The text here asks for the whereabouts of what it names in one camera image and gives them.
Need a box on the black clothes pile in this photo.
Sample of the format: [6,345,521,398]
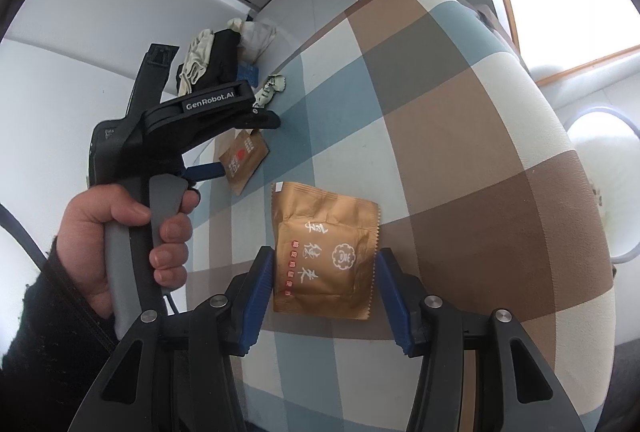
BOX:
[197,28,242,88]

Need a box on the small brown red-label packet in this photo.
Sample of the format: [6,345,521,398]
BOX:
[218,128,270,198]

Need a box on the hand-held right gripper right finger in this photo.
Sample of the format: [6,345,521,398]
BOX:
[375,248,589,432]

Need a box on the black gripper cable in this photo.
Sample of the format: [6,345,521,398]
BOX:
[0,203,47,274]

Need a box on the grey round trash bin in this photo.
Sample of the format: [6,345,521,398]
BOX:
[564,106,640,264]

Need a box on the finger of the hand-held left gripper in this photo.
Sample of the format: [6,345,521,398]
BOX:
[220,108,282,134]
[181,163,227,181]

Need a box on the beige cloth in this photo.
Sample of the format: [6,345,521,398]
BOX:
[174,28,217,97]

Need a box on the crumpled green white wrapper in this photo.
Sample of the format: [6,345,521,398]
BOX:
[254,73,289,109]

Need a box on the person's left hand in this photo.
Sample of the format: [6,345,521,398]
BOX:
[56,183,200,320]

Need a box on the checkered tablecloth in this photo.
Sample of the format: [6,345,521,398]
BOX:
[185,0,619,432]

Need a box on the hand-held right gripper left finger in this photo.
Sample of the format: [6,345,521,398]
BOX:
[65,246,276,432]

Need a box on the person's left forearm black sleeve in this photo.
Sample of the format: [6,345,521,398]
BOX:
[0,236,119,432]

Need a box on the large brown foil packet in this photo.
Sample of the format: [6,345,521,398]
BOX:
[270,181,382,322]

